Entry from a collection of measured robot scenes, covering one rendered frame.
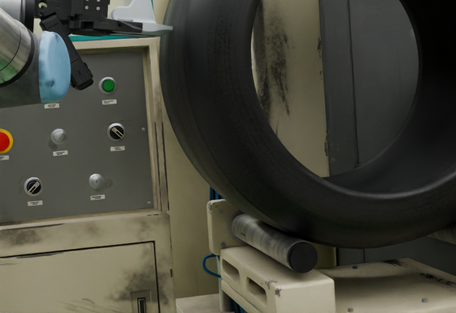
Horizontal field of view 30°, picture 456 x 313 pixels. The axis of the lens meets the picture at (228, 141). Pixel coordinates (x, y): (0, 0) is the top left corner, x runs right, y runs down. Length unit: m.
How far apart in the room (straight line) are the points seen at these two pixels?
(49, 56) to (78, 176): 0.76
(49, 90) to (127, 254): 0.76
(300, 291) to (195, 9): 0.42
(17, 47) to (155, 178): 0.84
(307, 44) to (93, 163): 0.54
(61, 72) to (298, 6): 0.61
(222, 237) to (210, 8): 0.51
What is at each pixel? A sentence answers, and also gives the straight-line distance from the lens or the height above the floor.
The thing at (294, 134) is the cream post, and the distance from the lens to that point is 1.58.
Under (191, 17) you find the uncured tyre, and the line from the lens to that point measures 1.20.
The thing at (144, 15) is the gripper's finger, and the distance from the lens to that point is 1.25.
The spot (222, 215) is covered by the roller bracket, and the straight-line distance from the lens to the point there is 1.53.
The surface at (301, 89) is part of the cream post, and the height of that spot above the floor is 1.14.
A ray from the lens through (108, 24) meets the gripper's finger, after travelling 1.22.
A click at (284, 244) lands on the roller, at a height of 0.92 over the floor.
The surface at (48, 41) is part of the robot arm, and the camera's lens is 1.10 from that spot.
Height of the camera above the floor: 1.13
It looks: 3 degrees down
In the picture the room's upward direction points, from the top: 4 degrees counter-clockwise
